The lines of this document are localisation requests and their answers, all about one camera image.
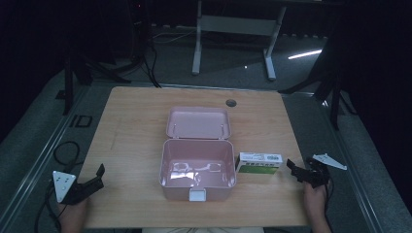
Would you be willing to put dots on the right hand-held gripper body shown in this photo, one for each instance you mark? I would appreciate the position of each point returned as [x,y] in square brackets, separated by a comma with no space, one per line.
[322,170]

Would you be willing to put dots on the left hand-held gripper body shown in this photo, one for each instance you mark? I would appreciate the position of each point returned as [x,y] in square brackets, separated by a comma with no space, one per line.
[66,187]

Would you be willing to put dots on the white and green medicine box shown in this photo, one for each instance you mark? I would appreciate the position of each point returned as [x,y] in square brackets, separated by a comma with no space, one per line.
[259,163]

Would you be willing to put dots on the pink plastic storage box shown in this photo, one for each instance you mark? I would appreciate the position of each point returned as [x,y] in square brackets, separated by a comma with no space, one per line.
[197,155]

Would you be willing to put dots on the person's right hand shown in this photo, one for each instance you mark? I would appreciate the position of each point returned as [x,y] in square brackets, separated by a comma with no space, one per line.
[313,200]

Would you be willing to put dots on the person's left hand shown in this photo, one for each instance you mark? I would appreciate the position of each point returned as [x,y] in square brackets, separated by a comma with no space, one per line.
[74,215]

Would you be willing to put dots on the black metal stand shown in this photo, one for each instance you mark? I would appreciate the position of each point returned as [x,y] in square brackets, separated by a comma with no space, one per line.
[333,87]
[69,81]

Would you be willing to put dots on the person's light clothing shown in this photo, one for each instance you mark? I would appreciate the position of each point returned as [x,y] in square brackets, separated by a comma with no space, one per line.
[200,230]

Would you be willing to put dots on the white metal desk frame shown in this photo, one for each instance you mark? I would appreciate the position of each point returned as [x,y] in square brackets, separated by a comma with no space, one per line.
[238,26]

